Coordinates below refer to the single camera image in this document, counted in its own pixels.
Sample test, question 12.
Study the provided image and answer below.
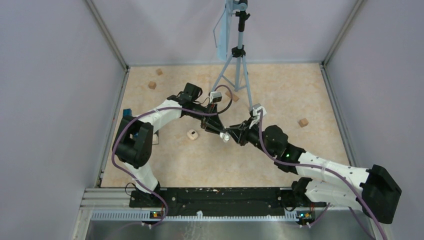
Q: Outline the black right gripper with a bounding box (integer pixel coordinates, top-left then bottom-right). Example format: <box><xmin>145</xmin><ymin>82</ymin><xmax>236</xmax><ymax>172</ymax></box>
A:
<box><xmin>226</xmin><ymin>116</ymin><xmax>276</xmax><ymax>158</ymax></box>

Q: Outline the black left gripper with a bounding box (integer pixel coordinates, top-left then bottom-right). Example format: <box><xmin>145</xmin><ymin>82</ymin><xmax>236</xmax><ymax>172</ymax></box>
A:
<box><xmin>188</xmin><ymin>101</ymin><xmax>226</xmax><ymax>136</ymax></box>

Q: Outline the beige charging case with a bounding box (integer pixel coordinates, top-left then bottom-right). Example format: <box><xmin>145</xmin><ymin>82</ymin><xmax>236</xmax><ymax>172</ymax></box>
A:
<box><xmin>187</xmin><ymin>129</ymin><xmax>199</xmax><ymax>141</ymax></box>

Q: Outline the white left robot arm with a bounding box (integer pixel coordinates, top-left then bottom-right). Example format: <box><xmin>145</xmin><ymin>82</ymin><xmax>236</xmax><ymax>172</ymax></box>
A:
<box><xmin>112</xmin><ymin>83</ymin><xmax>230</xmax><ymax>207</ymax></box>

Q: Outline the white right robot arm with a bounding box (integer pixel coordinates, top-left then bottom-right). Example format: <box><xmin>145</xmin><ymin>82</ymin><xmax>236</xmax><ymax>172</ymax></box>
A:
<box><xmin>224</xmin><ymin>121</ymin><xmax>402</xmax><ymax>224</ymax></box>

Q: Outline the flat wooden block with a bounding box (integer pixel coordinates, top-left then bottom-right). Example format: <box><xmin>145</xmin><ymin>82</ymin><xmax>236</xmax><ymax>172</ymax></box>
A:
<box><xmin>225</xmin><ymin>91</ymin><xmax>239</xmax><ymax>102</ymax></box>

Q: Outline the light blue tripod stand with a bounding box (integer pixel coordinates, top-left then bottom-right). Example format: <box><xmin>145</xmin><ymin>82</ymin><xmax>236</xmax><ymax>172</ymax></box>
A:
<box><xmin>212</xmin><ymin>0</ymin><xmax>253</xmax><ymax>110</ymax></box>

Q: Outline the wooden cube block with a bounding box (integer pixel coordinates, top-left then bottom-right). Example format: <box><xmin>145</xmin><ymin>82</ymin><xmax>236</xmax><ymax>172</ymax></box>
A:
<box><xmin>298</xmin><ymin>118</ymin><xmax>309</xmax><ymax>128</ymax></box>

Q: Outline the small wooden cube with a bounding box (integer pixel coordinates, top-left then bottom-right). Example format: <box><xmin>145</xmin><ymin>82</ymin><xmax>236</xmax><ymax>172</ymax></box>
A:
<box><xmin>156</xmin><ymin>68</ymin><xmax>163</xmax><ymax>76</ymax></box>
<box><xmin>148</xmin><ymin>81</ymin><xmax>157</xmax><ymax>90</ymax></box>

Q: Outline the far small wooden cube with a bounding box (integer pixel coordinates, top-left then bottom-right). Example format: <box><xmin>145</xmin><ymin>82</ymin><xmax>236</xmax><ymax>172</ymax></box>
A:
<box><xmin>156</xmin><ymin>68</ymin><xmax>163</xmax><ymax>76</ymax></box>

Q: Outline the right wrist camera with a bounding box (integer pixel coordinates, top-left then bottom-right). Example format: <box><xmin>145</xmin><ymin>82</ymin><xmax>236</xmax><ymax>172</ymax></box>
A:
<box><xmin>248</xmin><ymin>103</ymin><xmax>267</xmax><ymax>129</ymax></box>

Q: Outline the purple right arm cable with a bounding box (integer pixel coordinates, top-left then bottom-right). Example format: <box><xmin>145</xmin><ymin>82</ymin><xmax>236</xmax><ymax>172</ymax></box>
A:
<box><xmin>256</xmin><ymin>109</ymin><xmax>388</xmax><ymax>240</ymax></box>

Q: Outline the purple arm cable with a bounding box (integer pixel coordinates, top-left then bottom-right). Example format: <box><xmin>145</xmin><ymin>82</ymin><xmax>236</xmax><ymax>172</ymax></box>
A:
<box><xmin>256</xmin><ymin>109</ymin><xmax>388</xmax><ymax>240</ymax></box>
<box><xmin>110</xmin><ymin>84</ymin><xmax>233</xmax><ymax>220</ymax></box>

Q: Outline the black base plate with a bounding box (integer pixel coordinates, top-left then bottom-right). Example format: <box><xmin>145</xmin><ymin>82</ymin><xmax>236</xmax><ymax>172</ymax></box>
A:
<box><xmin>129</xmin><ymin>187</ymin><xmax>326</xmax><ymax>217</ymax></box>

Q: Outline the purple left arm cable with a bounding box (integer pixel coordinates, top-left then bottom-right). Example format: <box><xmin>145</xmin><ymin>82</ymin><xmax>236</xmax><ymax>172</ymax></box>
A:
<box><xmin>110</xmin><ymin>84</ymin><xmax>233</xmax><ymax>220</ymax></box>

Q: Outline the aluminium frame rail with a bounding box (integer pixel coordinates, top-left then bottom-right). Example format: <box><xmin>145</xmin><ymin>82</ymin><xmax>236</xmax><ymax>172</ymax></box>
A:
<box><xmin>79</xmin><ymin>187</ymin><xmax>382</xmax><ymax>222</ymax></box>

